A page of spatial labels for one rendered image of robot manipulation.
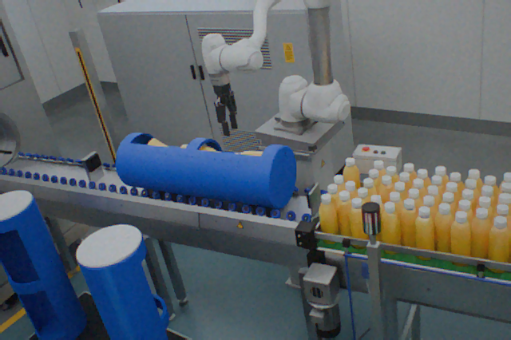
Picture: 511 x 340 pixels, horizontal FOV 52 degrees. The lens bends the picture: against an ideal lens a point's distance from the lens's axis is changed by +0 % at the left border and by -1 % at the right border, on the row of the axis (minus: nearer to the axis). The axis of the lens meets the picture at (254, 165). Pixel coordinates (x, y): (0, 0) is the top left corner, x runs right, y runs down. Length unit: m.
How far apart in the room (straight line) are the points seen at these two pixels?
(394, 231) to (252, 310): 1.44
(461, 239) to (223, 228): 1.09
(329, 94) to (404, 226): 0.80
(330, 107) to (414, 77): 2.40
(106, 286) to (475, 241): 1.45
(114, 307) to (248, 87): 2.30
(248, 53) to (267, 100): 2.03
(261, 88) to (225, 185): 1.82
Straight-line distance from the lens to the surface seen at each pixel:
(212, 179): 2.40
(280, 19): 3.79
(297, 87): 2.72
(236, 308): 3.38
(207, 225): 2.60
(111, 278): 2.28
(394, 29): 4.86
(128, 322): 2.44
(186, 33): 4.37
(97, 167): 3.12
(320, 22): 2.50
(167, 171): 2.55
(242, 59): 2.10
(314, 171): 2.84
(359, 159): 2.48
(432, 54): 4.82
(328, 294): 2.18
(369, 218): 1.82
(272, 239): 2.43
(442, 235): 2.12
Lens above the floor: 2.30
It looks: 29 degrees down
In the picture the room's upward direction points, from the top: 11 degrees counter-clockwise
